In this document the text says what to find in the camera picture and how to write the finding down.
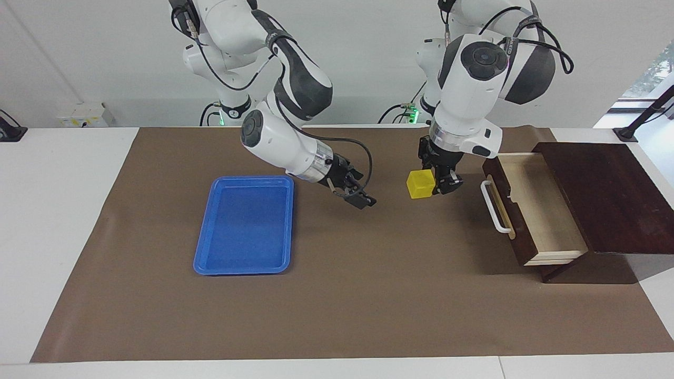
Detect yellow cube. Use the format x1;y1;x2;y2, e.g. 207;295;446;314
407;169;437;200

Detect wooden drawer with white handle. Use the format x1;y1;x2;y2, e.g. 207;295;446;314
481;152;590;267

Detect brown paper table mat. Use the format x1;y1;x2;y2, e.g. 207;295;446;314
30;125;674;364

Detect blue plastic tray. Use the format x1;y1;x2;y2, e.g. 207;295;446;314
193;175;294;276

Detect dark wooden cabinet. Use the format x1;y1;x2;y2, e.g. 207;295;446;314
531;141;674;285

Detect black clamp stand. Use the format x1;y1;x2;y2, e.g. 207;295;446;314
613;84;674;143

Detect window with greenery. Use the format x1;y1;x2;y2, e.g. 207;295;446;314
621;39;674;101

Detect white power outlet box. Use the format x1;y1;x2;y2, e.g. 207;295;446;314
57;103;115;128

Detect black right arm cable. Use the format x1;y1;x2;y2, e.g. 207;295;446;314
171;4;373;200

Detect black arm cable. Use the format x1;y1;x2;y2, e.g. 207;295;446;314
439;0;574;75
171;4;373;200

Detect black base cable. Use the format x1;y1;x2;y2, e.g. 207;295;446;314
378;79;428;124
200;103;222;127

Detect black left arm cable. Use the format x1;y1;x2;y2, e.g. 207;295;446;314
439;0;574;75

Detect black desk mount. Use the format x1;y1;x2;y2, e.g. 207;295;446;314
0;109;28;143

